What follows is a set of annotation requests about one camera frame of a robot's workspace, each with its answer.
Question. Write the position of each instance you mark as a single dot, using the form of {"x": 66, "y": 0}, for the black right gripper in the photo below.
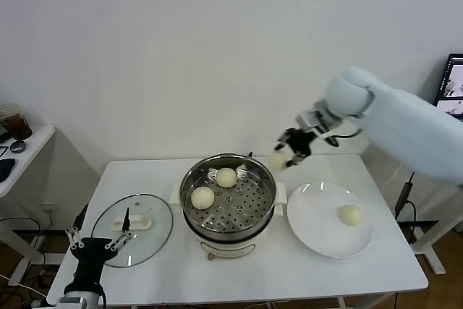
{"x": 302, "y": 140}

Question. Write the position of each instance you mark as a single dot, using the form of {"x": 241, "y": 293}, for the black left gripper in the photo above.
{"x": 90, "y": 253}

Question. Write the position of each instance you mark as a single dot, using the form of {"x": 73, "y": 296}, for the white steamed baozi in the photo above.
{"x": 278, "y": 161}
{"x": 226, "y": 178}
{"x": 202, "y": 198}
{"x": 350, "y": 215}

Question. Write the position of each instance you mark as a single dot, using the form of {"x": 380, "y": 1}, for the round glass pot lid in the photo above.
{"x": 152, "y": 236}

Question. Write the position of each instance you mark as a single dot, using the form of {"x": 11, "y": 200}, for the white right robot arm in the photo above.
{"x": 405, "y": 121}

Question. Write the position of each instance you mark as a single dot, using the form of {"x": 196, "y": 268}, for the stainless steel steamer basket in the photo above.
{"x": 253, "y": 215}

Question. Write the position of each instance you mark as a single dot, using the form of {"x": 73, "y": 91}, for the white round plate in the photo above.
{"x": 318, "y": 225}

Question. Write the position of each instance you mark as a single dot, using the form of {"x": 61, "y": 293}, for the white side desk with cup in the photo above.
{"x": 36, "y": 142}

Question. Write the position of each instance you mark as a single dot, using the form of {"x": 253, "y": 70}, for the white electric cooker base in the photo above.
{"x": 226, "y": 250}

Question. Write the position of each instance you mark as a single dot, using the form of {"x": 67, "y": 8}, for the round dark grey disc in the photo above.
{"x": 17, "y": 146}

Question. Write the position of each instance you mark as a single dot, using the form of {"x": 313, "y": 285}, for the plastic iced coffee cup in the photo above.
{"x": 19, "y": 126}

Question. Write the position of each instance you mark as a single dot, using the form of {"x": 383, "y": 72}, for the white side desk with laptop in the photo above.
{"x": 432, "y": 251}

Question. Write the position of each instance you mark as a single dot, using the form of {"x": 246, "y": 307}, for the dark grey open laptop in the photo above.
{"x": 454, "y": 81}

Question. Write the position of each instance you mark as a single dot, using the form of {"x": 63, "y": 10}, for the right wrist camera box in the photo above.
{"x": 314, "y": 119}

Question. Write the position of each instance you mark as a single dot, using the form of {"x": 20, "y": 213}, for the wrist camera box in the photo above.
{"x": 72, "y": 302}
{"x": 314, "y": 119}

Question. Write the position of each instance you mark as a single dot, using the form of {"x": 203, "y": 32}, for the white wall socket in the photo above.
{"x": 48, "y": 210}

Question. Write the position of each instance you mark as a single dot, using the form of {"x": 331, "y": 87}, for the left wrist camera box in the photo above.
{"x": 72, "y": 302}

